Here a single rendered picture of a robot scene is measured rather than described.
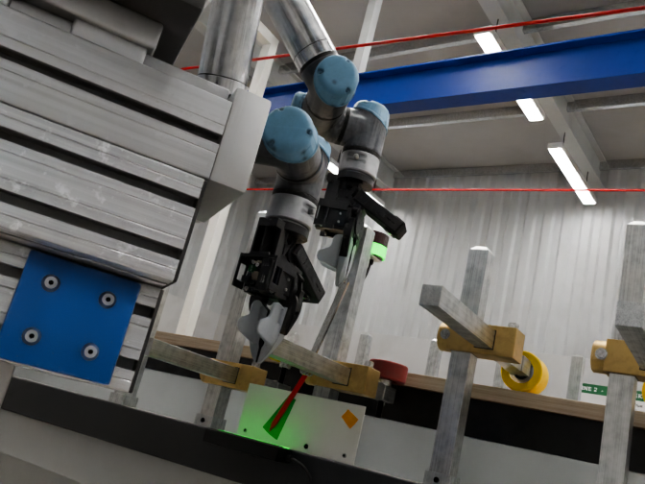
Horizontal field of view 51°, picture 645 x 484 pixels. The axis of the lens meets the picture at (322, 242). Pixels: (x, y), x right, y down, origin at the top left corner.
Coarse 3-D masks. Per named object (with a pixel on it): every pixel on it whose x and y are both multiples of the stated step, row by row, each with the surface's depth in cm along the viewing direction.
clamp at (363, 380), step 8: (352, 368) 121; (360, 368) 120; (368, 368) 120; (312, 376) 125; (352, 376) 121; (360, 376) 120; (368, 376) 120; (376, 376) 122; (312, 384) 125; (320, 384) 123; (328, 384) 122; (336, 384) 122; (352, 384) 120; (360, 384) 119; (368, 384) 120; (376, 384) 122; (344, 392) 124; (352, 392) 120; (360, 392) 119; (368, 392) 120
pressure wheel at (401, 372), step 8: (376, 360) 134; (384, 360) 134; (376, 368) 134; (384, 368) 133; (392, 368) 133; (400, 368) 134; (384, 376) 133; (392, 376) 133; (400, 376) 133; (400, 384) 137; (376, 408) 135; (376, 416) 134
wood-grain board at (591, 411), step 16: (160, 336) 178; (176, 336) 175; (416, 384) 137; (432, 384) 135; (480, 384) 130; (496, 400) 128; (512, 400) 126; (528, 400) 125; (544, 400) 123; (560, 400) 122; (576, 400) 120; (576, 416) 120; (592, 416) 118; (640, 416) 114
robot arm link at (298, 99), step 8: (296, 96) 126; (304, 96) 126; (296, 104) 126; (304, 104) 123; (344, 112) 127; (312, 120) 124; (320, 120) 122; (336, 120) 124; (344, 120) 127; (320, 128) 125; (328, 128) 126; (336, 128) 127; (344, 128) 127; (328, 136) 128; (336, 136) 128
